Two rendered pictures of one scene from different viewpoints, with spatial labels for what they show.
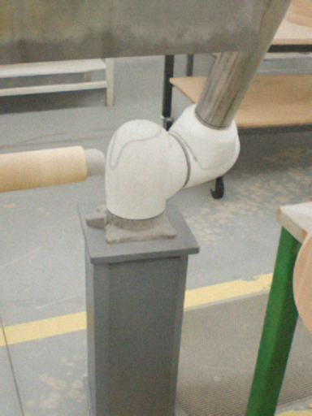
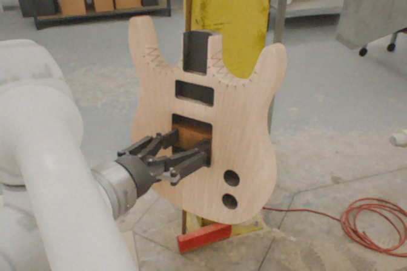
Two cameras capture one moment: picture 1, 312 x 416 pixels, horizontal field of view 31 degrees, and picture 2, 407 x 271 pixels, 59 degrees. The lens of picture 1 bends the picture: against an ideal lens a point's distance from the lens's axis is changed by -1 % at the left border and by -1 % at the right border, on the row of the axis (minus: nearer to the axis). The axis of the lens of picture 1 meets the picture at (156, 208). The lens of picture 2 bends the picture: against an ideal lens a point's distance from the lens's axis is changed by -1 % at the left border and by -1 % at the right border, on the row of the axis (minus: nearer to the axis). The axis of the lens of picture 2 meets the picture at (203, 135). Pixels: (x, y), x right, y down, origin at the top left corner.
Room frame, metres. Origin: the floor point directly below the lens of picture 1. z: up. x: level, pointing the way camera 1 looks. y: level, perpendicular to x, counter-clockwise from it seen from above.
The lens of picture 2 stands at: (1.02, -0.23, 1.64)
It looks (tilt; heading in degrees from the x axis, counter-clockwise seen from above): 36 degrees down; 186
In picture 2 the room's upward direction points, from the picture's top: straight up
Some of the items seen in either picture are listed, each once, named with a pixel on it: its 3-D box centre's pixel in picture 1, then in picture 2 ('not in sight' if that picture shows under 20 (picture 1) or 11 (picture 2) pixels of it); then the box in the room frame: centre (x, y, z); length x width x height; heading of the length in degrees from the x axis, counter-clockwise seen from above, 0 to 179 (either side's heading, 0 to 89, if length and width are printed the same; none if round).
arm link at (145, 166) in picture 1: (140, 165); not in sight; (1.29, 0.04, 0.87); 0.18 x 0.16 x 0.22; 130
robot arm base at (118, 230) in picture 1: (127, 214); not in sight; (1.27, 0.07, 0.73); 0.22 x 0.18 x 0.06; 105
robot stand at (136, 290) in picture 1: (132, 325); not in sight; (1.28, 0.05, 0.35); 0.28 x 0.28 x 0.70; 15
